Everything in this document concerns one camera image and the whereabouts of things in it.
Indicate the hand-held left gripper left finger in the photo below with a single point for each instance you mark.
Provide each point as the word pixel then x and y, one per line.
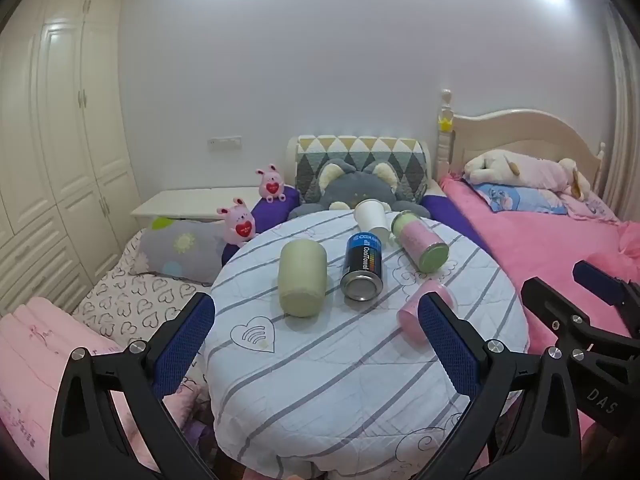
pixel 182 345

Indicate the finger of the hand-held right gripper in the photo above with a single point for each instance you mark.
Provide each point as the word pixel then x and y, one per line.
pixel 550 305
pixel 597 280

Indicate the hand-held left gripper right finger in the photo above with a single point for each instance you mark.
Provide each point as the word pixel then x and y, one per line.
pixel 450 350

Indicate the pink and green cup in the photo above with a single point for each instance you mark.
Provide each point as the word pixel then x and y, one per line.
pixel 420 242

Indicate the white paper cup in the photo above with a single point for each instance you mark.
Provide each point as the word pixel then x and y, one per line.
pixel 371 217

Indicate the pink bedspread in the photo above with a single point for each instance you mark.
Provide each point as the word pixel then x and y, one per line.
pixel 540 245

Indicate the heart printed sheet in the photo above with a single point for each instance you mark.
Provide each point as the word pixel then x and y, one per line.
pixel 130 305

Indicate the grey flower pillow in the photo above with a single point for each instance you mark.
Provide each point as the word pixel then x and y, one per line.
pixel 182 250

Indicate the blue cartoon pillow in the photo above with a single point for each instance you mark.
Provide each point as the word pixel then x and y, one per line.
pixel 520 199

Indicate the blue spray can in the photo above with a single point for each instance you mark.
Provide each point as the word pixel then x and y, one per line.
pixel 362 265

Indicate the purple cloth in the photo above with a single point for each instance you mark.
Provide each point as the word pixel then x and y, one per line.
pixel 452 220
pixel 270 212

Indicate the striped white tablecloth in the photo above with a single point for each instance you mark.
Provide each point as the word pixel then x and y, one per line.
pixel 325 385

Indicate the pink pig plush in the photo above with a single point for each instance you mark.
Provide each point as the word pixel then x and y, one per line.
pixel 271 186
pixel 239 225

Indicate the white and pink plush dog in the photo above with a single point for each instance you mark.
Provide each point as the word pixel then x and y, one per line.
pixel 525 167

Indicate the white low table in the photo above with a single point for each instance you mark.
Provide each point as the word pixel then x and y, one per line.
pixel 195 202

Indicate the folded pink blanket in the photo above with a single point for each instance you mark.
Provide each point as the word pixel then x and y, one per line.
pixel 35 350

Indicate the cream bed headboard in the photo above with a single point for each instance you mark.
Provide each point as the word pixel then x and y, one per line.
pixel 525 132

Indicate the white curtain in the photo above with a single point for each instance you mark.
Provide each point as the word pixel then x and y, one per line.
pixel 625 110

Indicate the grey cat plush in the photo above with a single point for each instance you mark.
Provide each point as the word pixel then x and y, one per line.
pixel 355 190

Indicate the triangle patterned cushion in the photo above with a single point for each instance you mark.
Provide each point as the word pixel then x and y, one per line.
pixel 407 157

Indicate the yellow crown sticker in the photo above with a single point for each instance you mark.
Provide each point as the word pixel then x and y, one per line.
pixel 445 122

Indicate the white wardrobe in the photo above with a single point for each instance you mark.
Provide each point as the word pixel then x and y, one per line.
pixel 60 135

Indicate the white wall socket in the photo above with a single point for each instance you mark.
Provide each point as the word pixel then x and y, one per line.
pixel 224 142

